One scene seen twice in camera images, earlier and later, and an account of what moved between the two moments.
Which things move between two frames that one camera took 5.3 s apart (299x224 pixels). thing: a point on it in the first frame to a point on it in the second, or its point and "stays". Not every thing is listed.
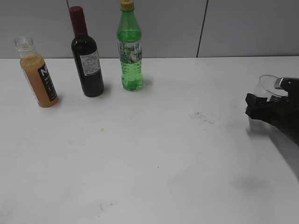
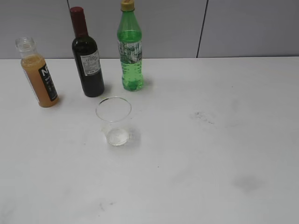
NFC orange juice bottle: x=36 y=72 stays
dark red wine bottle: x=85 y=55 stays
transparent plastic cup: x=265 y=87 to x=114 y=112
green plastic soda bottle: x=129 y=39 stays
